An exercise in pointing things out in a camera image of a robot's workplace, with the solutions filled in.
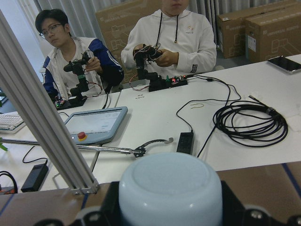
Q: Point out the black power strip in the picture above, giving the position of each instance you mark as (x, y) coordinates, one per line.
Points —
(185, 143)

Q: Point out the black power adapter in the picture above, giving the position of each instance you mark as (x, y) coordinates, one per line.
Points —
(35, 178)

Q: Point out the person in white hoodie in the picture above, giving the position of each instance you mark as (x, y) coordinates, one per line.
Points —
(185, 39)

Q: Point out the person in white blue jacket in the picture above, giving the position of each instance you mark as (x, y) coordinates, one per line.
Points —
(102, 71)

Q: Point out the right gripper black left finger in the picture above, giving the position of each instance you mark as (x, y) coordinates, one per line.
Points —
(108, 214)

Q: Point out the white keyboard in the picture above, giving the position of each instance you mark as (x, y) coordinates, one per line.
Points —
(11, 123)

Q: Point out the cardboard box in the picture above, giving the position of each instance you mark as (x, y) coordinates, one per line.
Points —
(273, 34)

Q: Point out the teach pendant tablet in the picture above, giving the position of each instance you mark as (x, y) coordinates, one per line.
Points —
(95, 126)

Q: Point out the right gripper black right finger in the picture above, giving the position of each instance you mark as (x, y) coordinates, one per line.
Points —
(235, 214)

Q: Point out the light blue plastic cup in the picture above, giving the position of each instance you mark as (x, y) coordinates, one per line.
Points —
(170, 189)

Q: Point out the aluminium frame post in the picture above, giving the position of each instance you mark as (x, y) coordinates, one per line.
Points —
(23, 88)

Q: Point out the silver grabber pole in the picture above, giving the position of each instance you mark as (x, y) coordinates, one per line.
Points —
(137, 152)

